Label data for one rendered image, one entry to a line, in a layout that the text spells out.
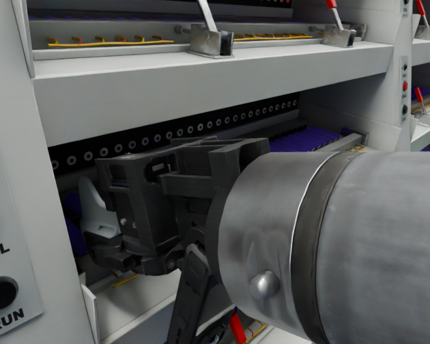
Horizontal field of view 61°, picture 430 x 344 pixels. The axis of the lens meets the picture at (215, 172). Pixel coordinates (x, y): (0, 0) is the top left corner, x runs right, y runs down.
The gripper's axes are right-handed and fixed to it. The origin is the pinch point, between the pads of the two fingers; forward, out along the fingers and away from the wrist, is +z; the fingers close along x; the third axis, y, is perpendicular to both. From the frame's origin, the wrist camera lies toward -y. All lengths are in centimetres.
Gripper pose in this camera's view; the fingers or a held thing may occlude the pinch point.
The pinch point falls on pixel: (104, 222)
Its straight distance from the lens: 37.2
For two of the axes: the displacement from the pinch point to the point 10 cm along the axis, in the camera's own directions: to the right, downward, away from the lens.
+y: -1.7, -9.6, -2.0
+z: -7.0, -0.3, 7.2
